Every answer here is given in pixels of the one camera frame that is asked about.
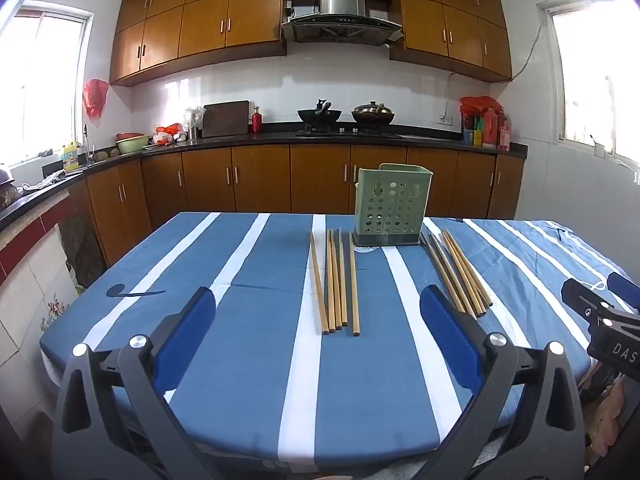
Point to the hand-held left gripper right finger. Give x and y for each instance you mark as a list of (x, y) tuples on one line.
[(450, 340)]

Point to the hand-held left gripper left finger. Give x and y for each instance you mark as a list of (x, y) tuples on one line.
[(185, 340)]

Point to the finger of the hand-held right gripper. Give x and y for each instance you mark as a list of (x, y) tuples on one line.
[(582, 297), (627, 292)]

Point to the green perforated chopstick holder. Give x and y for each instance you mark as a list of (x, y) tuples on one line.
[(392, 210)]

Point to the blue white striped tablecloth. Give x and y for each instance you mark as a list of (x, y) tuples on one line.
[(250, 360)]

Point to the wooden base cabinets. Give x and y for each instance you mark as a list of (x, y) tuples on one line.
[(260, 180)]

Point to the condiment bottles group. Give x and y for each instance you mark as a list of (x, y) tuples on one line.
[(487, 132)]

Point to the green basin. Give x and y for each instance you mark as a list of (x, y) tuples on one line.
[(132, 145)]

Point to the red white plastic bag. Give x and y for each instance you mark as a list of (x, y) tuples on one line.
[(167, 134)]

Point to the grey dish cloth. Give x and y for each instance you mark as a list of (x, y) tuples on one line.
[(47, 181)]

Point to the metal cups in plastic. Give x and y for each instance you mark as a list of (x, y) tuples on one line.
[(194, 125)]

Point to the yellow detergent bottle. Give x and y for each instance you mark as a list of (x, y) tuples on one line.
[(70, 157)]

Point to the metal faucet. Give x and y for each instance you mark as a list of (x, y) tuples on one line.
[(86, 142)]

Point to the black kitchen countertop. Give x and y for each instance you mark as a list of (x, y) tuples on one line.
[(280, 138)]

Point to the dark cutting board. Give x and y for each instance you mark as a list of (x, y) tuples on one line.
[(225, 119)]

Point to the red bottle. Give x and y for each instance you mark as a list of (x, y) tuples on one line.
[(256, 122)]

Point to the gas stove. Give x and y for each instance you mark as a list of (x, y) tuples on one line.
[(350, 133)]

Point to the pan with lid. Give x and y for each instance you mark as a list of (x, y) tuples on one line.
[(372, 114)]

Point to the red plastic bag on hook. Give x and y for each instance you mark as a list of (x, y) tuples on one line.
[(95, 97)]

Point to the black wok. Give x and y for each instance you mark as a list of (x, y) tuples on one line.
[(319, 114)]

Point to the steel range hood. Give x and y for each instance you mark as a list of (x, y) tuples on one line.
[(340, 10)]

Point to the window with white frame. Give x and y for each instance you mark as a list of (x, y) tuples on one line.
[(45, 85), (595, 75)]

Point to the wall socket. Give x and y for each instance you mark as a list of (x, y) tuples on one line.
[(445, 120)]

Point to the wooden wall cabinet unit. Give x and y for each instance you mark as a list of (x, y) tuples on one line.
[(200, 20), (450, 25)]

